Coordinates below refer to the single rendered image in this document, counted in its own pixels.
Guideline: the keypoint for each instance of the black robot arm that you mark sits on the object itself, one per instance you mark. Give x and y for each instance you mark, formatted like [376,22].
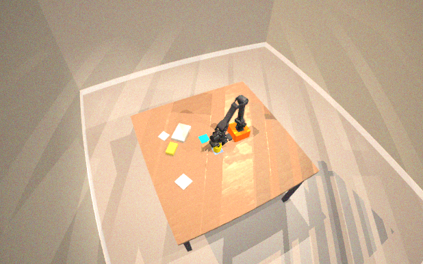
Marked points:
[224,124]

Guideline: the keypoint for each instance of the yellow rectangular block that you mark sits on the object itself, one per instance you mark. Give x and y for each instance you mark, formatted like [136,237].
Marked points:
[172,147]

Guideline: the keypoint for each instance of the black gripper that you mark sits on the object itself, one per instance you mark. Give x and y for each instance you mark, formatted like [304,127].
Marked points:
[222,139]

